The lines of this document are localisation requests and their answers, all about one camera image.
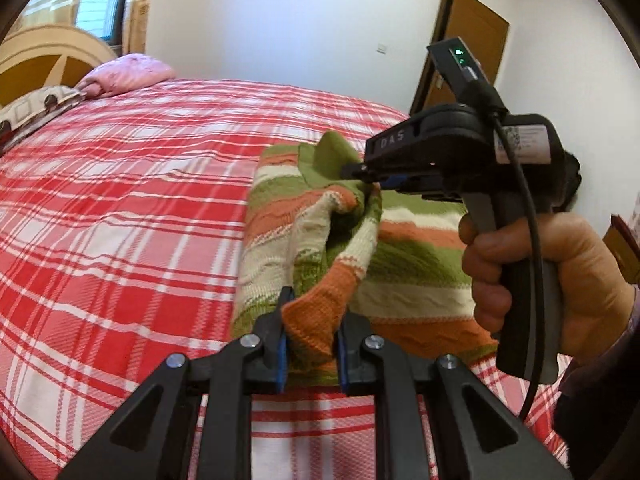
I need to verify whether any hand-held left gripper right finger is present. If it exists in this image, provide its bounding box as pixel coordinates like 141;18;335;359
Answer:
336;312;573;480

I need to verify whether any window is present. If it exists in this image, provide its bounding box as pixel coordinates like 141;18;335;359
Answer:
75;0;133;46

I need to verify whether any pink pillow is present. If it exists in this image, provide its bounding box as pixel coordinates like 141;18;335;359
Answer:
75;53;177;97

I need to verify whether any person's right forearm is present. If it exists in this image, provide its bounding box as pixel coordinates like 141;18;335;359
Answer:
555;285;640;466

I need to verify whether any brown wooden door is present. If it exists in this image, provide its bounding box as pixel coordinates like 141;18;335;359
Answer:
409;0;511;116

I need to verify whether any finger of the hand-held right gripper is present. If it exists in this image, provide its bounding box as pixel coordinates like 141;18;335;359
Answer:
341;161;426;196

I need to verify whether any brown patterned pillow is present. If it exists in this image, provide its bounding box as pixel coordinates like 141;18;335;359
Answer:
0;86;86;153

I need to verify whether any bed with red plaid sheet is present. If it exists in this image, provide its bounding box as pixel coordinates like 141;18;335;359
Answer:
0;78;576;480

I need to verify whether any cream wooden headboard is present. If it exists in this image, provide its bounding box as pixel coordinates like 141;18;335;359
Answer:
0;25;118;106

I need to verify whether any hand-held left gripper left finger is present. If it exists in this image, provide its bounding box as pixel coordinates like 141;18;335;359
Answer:
55;286;296;480

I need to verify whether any person's right hand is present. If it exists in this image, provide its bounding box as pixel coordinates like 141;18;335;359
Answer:
459;210;636;361

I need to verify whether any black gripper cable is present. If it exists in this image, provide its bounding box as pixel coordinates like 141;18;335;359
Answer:
472;77;543;423

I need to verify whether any green striped knit sweater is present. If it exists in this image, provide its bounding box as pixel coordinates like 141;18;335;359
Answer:
231;131;501;388

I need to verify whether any brown wooden dresser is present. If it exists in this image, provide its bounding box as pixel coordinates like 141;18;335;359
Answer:
602;212;640;286

